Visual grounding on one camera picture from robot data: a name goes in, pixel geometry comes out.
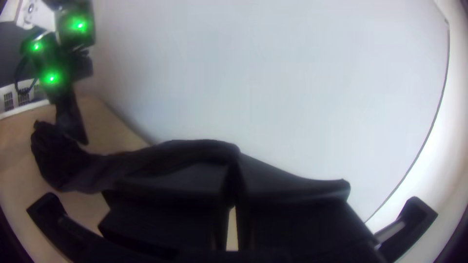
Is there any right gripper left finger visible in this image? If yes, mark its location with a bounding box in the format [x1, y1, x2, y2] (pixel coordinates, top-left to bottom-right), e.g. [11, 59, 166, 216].
[97, 166, 234, 253]

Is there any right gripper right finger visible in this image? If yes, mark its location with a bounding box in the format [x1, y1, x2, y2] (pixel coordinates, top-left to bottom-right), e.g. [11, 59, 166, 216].
[236, 200, 379, 257]

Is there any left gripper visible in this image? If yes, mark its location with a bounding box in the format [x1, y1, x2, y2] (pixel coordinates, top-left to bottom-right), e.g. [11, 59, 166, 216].
[45, 82, 79, 110]

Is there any black t-shirt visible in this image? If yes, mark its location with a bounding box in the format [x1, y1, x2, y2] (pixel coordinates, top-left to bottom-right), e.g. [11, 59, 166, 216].
[30, 91, 351, 205]

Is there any white laundry basket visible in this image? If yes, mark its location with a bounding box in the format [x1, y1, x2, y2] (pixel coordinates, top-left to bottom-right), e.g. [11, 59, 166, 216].
[0, 76, 50, 119]

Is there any black cable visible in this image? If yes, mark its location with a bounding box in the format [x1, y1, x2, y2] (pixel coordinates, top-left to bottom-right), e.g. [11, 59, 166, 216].
[14, 55, 40, 96]

